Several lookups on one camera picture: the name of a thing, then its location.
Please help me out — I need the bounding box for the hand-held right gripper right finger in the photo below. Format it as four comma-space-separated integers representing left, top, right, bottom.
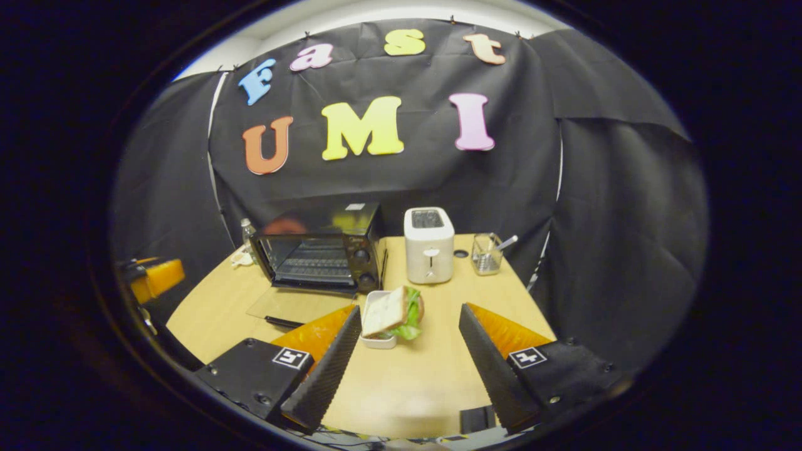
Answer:
458, 303, 635, 435

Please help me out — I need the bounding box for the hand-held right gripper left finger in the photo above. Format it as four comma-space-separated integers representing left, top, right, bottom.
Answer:
193, 304, 364, 435

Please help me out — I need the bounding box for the sandwich with lettuce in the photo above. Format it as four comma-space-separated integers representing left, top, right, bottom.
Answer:
362, 286, 425, 341

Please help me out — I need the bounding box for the black electric oven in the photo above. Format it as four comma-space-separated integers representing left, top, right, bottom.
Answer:
247, 202, 389, 331

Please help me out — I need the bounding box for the small white tray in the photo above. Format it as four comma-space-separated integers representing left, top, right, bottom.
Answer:
360, 290, 398, 350

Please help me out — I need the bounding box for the clear cutlery holder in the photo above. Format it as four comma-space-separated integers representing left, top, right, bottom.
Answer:
471, 233, 503, 276

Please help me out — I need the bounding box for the white toaster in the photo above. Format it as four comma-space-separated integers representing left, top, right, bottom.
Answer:
404, 207, 456, 285

